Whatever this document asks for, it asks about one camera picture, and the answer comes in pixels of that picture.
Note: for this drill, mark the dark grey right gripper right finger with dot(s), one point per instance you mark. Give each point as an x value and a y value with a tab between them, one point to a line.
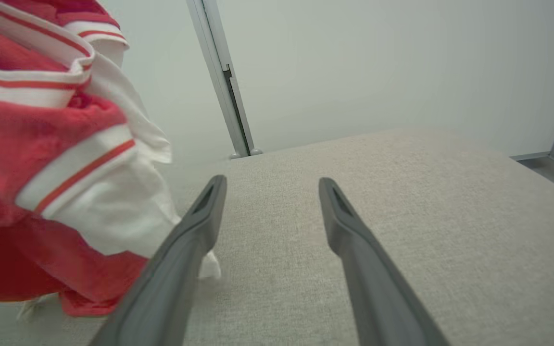
373	288

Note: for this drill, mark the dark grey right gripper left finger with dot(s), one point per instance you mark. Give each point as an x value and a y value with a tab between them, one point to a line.
171	278

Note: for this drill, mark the red shorts striped white trim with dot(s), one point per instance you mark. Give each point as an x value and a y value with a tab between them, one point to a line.
17	144

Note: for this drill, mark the grey metal partition post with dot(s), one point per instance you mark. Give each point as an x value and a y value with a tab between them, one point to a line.
219	81

